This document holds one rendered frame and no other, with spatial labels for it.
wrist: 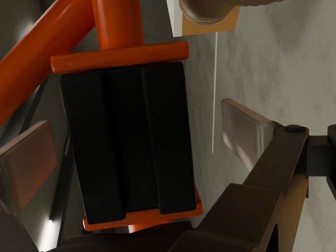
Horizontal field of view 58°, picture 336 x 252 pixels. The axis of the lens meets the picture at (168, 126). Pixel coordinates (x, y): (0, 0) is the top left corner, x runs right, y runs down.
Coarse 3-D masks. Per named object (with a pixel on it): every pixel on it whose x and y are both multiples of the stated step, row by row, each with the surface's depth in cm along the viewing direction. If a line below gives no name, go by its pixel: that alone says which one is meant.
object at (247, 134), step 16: (224, 112) 19; (240, 112) 16; (256, 112) 15; (224, 128) 20; (240, 128) 16; (256, 128) 14; (272, 128) 13; (240, 144) 16; (256, 144) 14; (240, 160) 17; (256, 160) 14
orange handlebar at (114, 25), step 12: (96, 0) 13; (108, 0) 13; (120, 0) 13; (132, 0) 13; (96, 12) 14; (108, 12) 13; (120, 12) 13; (132, 12) 14; (96, 24) 14; (108, 24) 13; (120, 24) 13; (132, 24) 14; (108, 36) 14; (120, 36) 13; (132, 36) 14; (108, 48) 14; (132, 228) 16
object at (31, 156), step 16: (32, 128) 17; (48, 128) 19; (16, 144) 14; (32, 144) 16; (48, 144) 18; (0, 160) 13; (16, 160) 14; (32, 160) 16; (48, 160) 18; (0, 176) 13; (16, 176) 14; (32, 176) 16; (0, 192) 13; (16, 192) 14; (32, 192) 15; (16, 208) 13
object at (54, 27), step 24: (72, 0) 15; (48, 24) 15; (72, 24) 15; (24, 48) 15; (48, 48) 15; (72, 48) 16; (0, 72) 15; (24, 72) 16; (48, 72) 16; (0, 96) 16; (24, 96) 16; (0, 120) 17
